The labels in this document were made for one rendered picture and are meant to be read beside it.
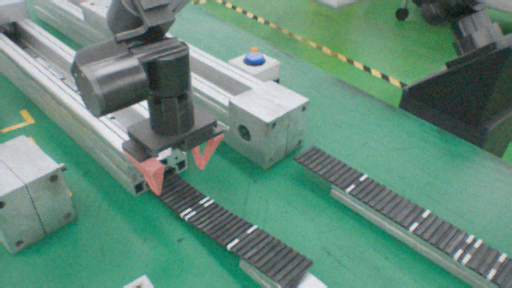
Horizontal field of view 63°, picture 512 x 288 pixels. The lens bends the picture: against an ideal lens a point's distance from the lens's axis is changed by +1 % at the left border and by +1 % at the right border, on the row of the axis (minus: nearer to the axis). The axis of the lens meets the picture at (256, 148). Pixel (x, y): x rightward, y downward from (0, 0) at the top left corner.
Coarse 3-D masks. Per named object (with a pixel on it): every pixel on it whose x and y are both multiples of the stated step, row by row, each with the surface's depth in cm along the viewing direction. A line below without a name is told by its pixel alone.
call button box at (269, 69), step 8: (240, 56) 88; (264, 56) 88; (232, 64) 86; (240, 64) 85; (248, 64) 85; (256, 64) 85; (264, 64) 86; (272, 64) 86; (280, 64) 87; (248, 72) 83; (256, 72) 83; (264, 72) 84; (272, 72) 86; (264, 80) 85; (272, 80) 87
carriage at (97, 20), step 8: (96, 0) 93; (104, 0) 94; (88, 8) 90; (96, 8) 89; (104, 8) 90; (88, 16) 91; (96, 16) 88; (104, 16) 86; (96, 24) 90; (104, 24) 87; (104, 32) 89
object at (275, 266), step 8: (288, 248) 51; (280, 256) 50; (288, 256) 50; (296, 256) 50; (272, 264) 49; (280, 264) 49; (288, 264) 49; (264, 272) 48; (272, 272) 48; (272, 280) 47
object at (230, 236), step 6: (240, 222) 56; (246, 222) 56; (234, 228) 55; (240, 228) 55; (246, 228) 55; (228, 234) 54; (234, 234) 54; (240, 234) 54; (216, 240) 54; (222, 240) 53; (228, 240) 53; (234, 240) 53
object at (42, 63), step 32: (32, 32) 88; (0, 64) 89; (32, 64) 77; (64, 64) 82; (32, 96) 81; (64, 96) 69; (64, 128) 74; (96, 128) 62; (96, 160) 68; (128, 160) 58; (160, 160) 63
